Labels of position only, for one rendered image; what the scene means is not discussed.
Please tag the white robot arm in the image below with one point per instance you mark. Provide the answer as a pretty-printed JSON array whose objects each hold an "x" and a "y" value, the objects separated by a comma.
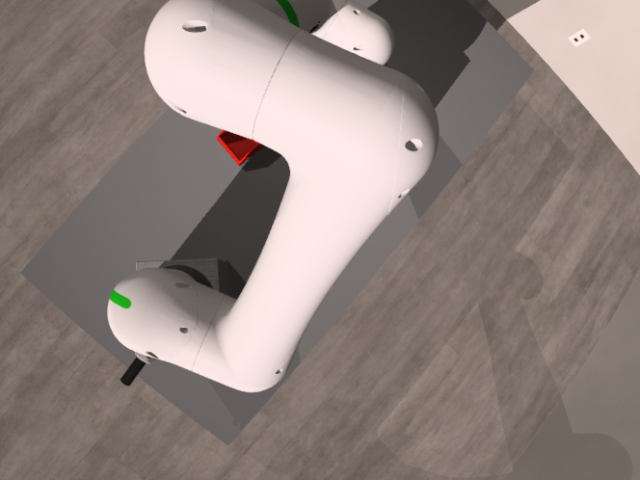
[{"x": 357, "y": 137}]

